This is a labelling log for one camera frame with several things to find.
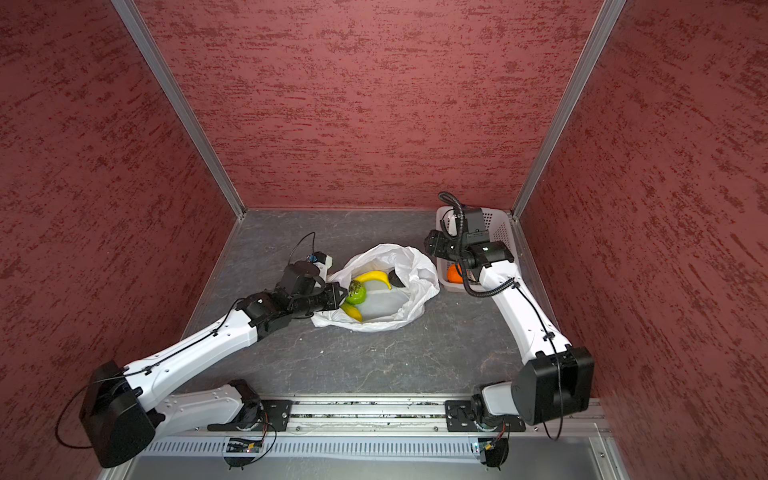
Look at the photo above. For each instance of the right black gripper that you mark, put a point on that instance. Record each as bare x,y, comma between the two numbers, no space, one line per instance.
436,241

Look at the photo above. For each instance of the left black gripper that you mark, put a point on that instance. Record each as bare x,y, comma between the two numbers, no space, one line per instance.
334,300

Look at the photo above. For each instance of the yellow toy lemon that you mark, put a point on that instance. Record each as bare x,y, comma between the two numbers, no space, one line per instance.
352,311

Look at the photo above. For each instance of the green toy fruit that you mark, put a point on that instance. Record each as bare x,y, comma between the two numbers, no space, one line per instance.
357,293

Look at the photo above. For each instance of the orange toy fruit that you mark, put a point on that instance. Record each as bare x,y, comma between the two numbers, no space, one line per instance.
454,274

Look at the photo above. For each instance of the yellow toy banana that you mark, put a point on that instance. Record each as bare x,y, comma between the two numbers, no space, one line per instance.
378,276

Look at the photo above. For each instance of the white plastic bag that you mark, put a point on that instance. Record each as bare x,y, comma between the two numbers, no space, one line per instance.
410,281

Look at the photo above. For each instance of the white perforated plastic basket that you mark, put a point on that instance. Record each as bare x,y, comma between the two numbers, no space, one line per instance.
499,228

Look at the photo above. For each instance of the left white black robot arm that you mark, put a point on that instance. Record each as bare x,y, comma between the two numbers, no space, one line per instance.
126,408

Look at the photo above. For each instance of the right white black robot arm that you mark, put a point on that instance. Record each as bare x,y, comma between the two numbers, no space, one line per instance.
556,378

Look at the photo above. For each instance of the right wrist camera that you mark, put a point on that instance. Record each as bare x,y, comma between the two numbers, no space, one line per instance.
470,222

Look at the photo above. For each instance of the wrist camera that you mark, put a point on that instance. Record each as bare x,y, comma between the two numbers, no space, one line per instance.
321,260
470,222

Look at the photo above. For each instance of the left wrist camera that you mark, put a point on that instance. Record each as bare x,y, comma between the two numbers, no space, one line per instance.
321,260

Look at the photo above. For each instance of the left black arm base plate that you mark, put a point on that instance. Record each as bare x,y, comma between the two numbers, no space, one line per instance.
268,414

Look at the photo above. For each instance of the aluminium front rail frame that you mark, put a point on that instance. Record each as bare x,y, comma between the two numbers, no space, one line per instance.
409,428

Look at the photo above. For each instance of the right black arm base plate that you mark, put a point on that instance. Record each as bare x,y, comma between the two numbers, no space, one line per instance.
464,416

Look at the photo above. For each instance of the left circuit board under rail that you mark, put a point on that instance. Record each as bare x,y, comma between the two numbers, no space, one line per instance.
241,452

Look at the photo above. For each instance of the circuit board under rail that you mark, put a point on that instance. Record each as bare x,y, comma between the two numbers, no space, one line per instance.
241,452
493,453

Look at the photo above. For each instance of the right circuit board under rail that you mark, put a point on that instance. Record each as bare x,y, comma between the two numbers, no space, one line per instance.
493,453

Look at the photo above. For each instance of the right aluminium corner post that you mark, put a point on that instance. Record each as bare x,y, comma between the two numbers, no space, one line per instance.
601,30

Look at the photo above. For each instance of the aluminium corner post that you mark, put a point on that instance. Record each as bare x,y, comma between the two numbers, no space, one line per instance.
137,28
601,30

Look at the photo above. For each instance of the left aluminium corner post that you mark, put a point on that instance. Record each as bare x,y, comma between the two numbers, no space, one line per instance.
137,28

